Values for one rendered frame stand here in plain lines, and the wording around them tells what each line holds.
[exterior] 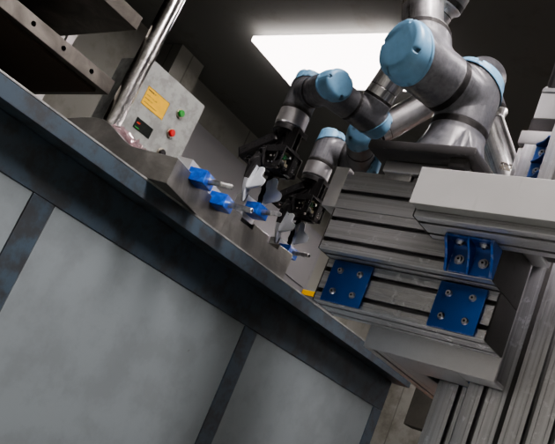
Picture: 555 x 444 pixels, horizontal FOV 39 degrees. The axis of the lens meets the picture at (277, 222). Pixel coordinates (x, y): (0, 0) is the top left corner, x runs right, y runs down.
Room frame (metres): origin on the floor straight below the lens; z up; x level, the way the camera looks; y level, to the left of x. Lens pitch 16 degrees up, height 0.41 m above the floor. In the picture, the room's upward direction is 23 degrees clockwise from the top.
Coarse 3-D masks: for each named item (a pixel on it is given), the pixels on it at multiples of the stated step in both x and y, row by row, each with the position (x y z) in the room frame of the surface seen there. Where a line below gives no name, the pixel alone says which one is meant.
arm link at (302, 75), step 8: (304, 72) 1.71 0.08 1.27; (312, 72) 1.70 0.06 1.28; (296, 80) 1.72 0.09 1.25; (304, 80) 1.76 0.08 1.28; (296, 88) 1.70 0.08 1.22; (288, 96) 1.72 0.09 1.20; (296, 96) 1.70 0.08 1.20; (288, 104) 1.71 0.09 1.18; (296, 104) 1.70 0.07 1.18; (304, 104) 1.70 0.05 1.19; (304, 112) 1.73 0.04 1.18; (312, 112) 1.73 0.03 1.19
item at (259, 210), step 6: (246, 198) 1.73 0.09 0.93; (252, 198) 1.74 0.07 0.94; (246, 204) 1.73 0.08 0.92; (252, 204) 1.72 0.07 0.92; (258, 204) 1.71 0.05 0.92; (258, 210) 1.71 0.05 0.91; (264, 210) 1.71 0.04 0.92; (246, 216) 1.74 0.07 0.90; (252, 216) 1.74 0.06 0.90; (258, 216) 1.72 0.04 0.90; (264, 216) 1.73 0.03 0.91; (246, 222) 1.76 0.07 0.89; (252, 222) 1.76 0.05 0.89
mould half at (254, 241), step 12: (228, 216) 1.70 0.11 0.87; (240, 216) 1.72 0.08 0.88; (228, 228) 1.71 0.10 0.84; (240, 228) 1.73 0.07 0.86; (240, 240) 1.74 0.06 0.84; (252, 240) 1.77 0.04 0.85; (264, 240) 1.80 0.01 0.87; (252, 252) 1.78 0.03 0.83; (264, 252) 1.81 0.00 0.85; (276, 252) 1.84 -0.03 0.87; (288, 252) 1.87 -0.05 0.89; (264, 264) 1.82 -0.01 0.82; (276, 264) 1.85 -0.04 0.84; (288, 264) 1.88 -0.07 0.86
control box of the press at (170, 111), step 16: (128, 64) 2.50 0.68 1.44; (144, 80) 2.45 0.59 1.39; (160, 80) 2.49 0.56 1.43; (176, 80) 2.53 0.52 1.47; (112, 96) 2.50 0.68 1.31; (144, 96) 2.47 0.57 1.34; (160, 96) 2.51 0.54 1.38; (176, 96) 2.55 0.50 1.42; (192, 96) 2.60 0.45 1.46; (96, 112) 2.53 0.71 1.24; (128, 112) 2.45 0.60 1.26; (144, 112) 2.49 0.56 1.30; (160, 112) 2.53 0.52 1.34; (176, 112) 2.57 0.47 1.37; (192, 112) 2.62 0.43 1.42; (128, 128) 2.47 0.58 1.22; (144, 128) 2.51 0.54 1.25; (160, 128) 2.55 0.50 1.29; (176, 128) 2.59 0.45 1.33; (192, 128) 2.64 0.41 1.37; (144, 144) 2.53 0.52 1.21; (160, 144) 2.57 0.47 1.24; (176, 144) 2.62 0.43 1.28
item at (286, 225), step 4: (288, 212) 2.02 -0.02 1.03; (288, 216) 2.02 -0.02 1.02; (292, 216) 2.01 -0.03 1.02; (284, 220) 2.02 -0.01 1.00; (288, 220) 2.01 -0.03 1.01; (276, 224) 2.02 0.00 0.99; (280, 224) 2.01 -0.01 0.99; (284, 224) 2.01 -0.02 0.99; (288, 224) 2.01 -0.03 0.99; (292, 224) 2.00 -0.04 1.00; (276, 228) 2.02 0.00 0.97; (280, 228) 2.01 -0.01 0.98; (284, 228) 2.01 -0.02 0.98; (288, 228) 2.00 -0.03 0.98; (292, 228) 1.99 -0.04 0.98; (276, 232) 2.02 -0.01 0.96; (280, 232) 2.01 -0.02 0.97; (276, 236) 2.02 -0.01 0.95; (276, 240) 2.02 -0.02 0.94
